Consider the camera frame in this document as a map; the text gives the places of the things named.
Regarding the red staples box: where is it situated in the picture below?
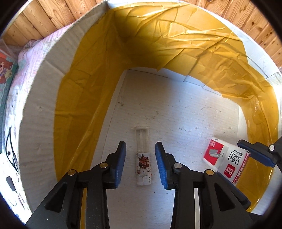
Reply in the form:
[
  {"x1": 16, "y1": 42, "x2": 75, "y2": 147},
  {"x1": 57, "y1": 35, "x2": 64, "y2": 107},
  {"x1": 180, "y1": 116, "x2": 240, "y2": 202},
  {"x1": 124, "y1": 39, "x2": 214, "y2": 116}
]
[{"x1": 203, "y1": 137, "x2": 250, "y2": 185}]

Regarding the white cardboard box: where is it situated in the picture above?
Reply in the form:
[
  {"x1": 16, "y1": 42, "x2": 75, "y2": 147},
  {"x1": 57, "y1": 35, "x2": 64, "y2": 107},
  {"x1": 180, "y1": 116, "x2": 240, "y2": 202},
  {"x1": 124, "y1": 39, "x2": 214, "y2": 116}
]
[{"x1": 19, "y1": 2, "x2": 281, "y2": 228}]

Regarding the pink cartoon quilt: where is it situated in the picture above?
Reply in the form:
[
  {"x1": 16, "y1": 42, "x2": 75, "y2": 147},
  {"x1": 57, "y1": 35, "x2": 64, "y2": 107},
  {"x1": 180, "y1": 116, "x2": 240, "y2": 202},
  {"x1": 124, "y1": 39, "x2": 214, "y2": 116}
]
[{"x1": 1, "y1": 26, "x2": 69, "y2": 223}]

